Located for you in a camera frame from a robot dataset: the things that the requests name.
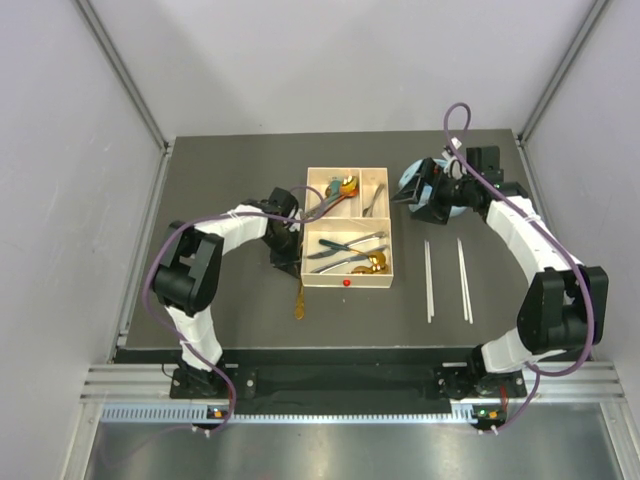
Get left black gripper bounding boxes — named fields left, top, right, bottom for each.
left=263, top=228, right=303, bottom=279

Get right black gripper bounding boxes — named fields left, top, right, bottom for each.
left=390, top=159, right=475, bottom=225

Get cream divided utensil box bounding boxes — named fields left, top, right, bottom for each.
left=300, top=167, right=394, bottom=289

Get gold butter knife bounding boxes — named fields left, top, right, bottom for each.
left=294, top=279, right=305, bottom=320

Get rose copper spoon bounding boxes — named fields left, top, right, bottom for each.
left=325, top=182, right=341, bottom=198

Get orange silicone spoon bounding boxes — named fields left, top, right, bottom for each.
left=313, top=189, right=359, bottom=218

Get plain gold spoon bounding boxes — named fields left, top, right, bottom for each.
left=368, top=250, right=389, bottom=274

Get ornate gold spoon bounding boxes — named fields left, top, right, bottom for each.
left=350, top=264, right=387, bottom=275

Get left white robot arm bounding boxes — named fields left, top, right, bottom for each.
left=146, top=187, right=301, bottom=398

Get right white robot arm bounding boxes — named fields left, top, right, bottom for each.
left=391, top=146, right=609, bottom=396

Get light blue headphones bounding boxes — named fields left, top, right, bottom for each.
left=398, top=159, right=467, bottom=217

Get silver knife lower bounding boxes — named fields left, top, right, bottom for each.
left=310, top=244, right=388, bottom=274

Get white chopstick inner right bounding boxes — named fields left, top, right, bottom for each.
left=456, top=237, right=471, bottom=322

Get silver fork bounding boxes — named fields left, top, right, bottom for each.
left=362, top=183, right=385, bottom=218

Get dark teal handled knife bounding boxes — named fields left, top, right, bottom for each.
left=306, top=239, right=349, bottom=260

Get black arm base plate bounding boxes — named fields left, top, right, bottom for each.
left=168, top=363, right=526, bottom=401

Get slotted cable duct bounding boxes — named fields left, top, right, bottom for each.
left=100, top=403, right=504, bottom=425

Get right aluminium frame post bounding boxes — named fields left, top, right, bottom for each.
left=516, top=0, right=611, bottom=147

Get aluminium frame post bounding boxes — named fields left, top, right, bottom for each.
left=516, top=0, right=611, bottom=147
left=71, top=0, right=170, bottom=154

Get aluminium front rail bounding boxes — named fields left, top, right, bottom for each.
left=81, top=362, right=626, bottom=403

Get left aluminium frame post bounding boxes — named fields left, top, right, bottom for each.
left=71, top=0, right=170, bottom=154

